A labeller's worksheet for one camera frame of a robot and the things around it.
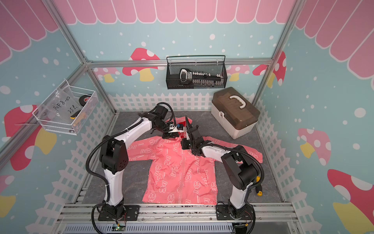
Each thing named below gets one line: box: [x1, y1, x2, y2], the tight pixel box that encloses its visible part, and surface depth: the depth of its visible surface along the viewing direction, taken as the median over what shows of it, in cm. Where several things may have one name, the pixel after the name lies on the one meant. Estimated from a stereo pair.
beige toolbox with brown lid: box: [211, 86, 261, 140], surface depth 101 cm
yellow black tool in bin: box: [70, 109, 82, 120], surface depth 67 cm
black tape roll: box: [78, 94, 92, 107], surface depth 82 cm
